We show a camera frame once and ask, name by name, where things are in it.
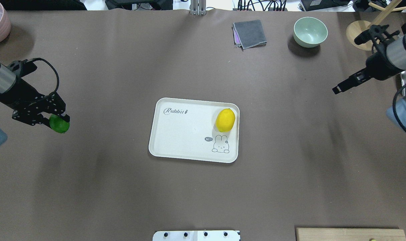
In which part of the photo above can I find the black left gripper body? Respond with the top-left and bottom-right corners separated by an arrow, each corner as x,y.
0,78 -> 46,125

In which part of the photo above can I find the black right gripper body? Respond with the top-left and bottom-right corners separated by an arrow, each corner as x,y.
355,52 -> 403,82

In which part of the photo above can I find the green lime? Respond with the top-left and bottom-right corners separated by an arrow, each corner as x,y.
49,114 -> 70,133

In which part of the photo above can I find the yellow lemon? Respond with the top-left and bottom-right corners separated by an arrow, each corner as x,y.
215,108 -> 235,133

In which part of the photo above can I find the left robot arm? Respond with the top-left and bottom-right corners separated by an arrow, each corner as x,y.
0,58 -> 70,133

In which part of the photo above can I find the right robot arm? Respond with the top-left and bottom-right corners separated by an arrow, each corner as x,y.
332,25 -> 406,133

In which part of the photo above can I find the white rabbit tray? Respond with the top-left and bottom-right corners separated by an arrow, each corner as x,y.
148,97 -> 240,163

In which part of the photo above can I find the wooden mug tree stand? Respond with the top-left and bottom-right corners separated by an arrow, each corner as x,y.
346,0 -> 406,51

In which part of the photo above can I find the mint green bowl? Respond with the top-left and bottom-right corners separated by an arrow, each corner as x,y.
293,17 -> 328,48

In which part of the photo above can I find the grey folded cloth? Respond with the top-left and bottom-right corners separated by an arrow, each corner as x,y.
232,19 -> 267,50

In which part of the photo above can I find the wooden cutting board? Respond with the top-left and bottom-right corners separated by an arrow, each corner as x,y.
296,228 -> 406,241

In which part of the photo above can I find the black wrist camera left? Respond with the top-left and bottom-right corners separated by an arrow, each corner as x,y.
6,60 -> 37,78

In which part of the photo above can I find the aluminium frame post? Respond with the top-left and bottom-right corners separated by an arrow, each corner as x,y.
190,0 -> 207,16

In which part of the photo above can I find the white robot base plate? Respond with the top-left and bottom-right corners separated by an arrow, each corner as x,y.
152,230 -> 241,241

